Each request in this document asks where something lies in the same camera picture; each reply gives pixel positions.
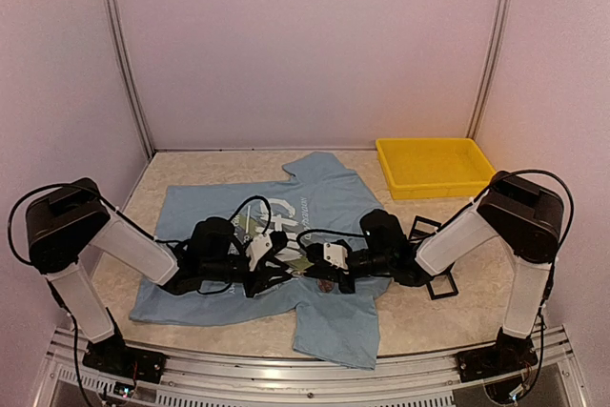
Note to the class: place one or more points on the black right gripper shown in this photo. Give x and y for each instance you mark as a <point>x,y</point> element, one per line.
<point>331,273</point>

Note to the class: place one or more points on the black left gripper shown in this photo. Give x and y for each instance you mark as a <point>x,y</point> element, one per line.
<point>260,282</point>

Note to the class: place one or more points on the light blue printed t-shirt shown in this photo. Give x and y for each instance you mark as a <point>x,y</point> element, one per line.
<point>319,193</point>

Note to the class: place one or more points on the black brooch display box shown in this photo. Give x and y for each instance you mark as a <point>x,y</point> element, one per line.
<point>423,227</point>

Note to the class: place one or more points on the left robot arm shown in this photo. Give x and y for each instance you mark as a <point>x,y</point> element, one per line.
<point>65,219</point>

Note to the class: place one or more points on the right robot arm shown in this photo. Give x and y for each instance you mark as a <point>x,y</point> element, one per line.
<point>533,221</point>

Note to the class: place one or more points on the black box with orange brooch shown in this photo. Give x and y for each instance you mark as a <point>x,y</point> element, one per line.
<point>442,286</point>

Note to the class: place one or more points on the yellow plastic tray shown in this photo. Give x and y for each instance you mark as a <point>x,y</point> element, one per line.
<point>421,168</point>

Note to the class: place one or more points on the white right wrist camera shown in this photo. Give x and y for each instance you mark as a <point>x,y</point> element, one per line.
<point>331,255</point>

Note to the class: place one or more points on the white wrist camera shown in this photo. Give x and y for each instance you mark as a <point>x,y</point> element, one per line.
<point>264,249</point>
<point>331,255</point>

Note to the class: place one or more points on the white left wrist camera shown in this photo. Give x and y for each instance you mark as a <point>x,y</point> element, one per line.
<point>264,249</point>

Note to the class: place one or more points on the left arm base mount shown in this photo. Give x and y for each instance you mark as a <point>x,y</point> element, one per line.
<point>132,363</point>

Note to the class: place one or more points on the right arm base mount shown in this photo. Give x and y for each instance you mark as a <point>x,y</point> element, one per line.
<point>486,362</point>

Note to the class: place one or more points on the aluminium front rail frame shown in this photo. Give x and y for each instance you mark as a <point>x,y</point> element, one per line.
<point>204,379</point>

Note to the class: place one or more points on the left aluminium corner post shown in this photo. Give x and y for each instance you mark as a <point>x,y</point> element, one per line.
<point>126,72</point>

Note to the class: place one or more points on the aluminium corner post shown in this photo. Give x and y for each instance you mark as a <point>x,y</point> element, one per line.
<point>126,72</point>
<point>489,67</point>

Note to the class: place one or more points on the right aluminium corner post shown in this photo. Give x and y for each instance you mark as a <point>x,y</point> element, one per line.
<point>489,67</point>

